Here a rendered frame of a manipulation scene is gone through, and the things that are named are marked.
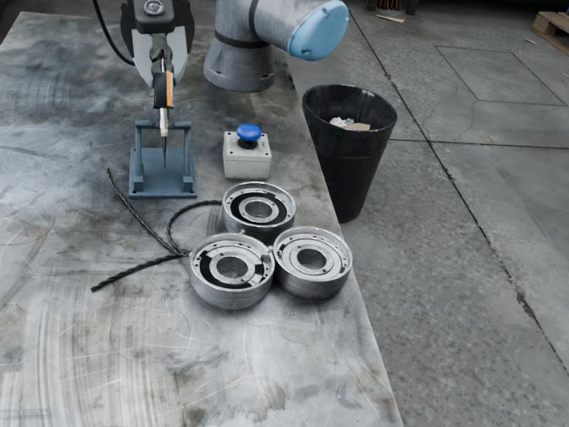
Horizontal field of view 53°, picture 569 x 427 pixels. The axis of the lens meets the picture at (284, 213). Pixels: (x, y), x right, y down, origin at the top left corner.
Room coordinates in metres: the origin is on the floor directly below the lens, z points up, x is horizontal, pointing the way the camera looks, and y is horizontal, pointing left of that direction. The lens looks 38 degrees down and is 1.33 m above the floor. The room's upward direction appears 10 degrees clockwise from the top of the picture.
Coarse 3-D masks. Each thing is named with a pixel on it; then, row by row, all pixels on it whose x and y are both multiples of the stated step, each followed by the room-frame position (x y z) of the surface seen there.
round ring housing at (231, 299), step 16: (208, 240) 0.55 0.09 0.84; (224, 240) 0.56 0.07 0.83; (240, 240) 0.56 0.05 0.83; (256, 240) 0.56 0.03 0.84; (192, 256) 0.51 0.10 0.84; (224, 256) 0.53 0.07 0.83; (240, 256) 0.54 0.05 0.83; (272, 256) 0.54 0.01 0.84; (192, 272) 0.49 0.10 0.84; (224, 272) 0.53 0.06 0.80; (240, 272) 0.53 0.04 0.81; (272, 272) 0.51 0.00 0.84; (208, 288) 0.47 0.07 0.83; (224, 288) 0.47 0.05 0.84; (256, 288) 0.48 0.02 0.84; (224, 304) 0.46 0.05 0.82; (240, 304) 0.47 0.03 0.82
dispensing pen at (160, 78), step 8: (160, 56) 0.75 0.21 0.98; (160, 64) 0.74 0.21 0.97; (160, 72) 0.72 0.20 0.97; (160, 80) 0.71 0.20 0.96; (160, 88) 0.71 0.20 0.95; (160, 96) 0.70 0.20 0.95; (160, 104) 0.70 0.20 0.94; (160, 112) 0.70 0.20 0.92; (160, 120) 0.70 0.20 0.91; (160, 128) 0.69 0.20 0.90
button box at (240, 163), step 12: (228, 132) 0.81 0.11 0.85; (228, 144) 0.77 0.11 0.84; (240, 144) 0.77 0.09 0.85; (252, 144) 0.78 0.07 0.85; (264, 144) 0.79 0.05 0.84; (228, 156) 0.74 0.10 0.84; (240, 156) 0.74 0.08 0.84; (252, 156) 0.75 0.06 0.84; (264, 156) 0.76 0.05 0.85; (228, 168) 0.74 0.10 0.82; (240, 168) 0.75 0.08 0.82; (252, 168) 0.75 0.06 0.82; (264, 168) 0.75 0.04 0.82
